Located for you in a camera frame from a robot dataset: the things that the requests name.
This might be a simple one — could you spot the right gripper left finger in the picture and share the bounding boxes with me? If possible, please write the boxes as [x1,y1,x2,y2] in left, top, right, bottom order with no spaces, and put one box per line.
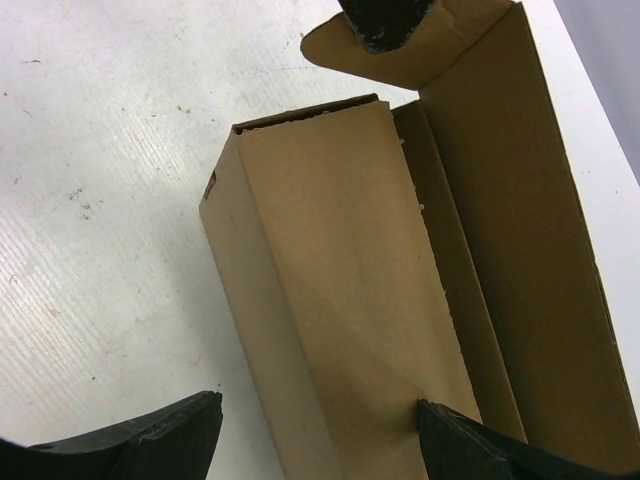
[1,391,223,479]

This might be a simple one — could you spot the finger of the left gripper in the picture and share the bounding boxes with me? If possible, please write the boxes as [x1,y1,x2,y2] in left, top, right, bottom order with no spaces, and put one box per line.
[338,0,436,53]

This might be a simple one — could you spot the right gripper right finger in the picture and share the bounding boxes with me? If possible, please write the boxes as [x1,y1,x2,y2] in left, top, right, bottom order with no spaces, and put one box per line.
[417,400,639,480]

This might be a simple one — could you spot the brown cardboard box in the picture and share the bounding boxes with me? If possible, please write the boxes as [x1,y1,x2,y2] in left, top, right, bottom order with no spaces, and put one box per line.
[200,1,639,479]

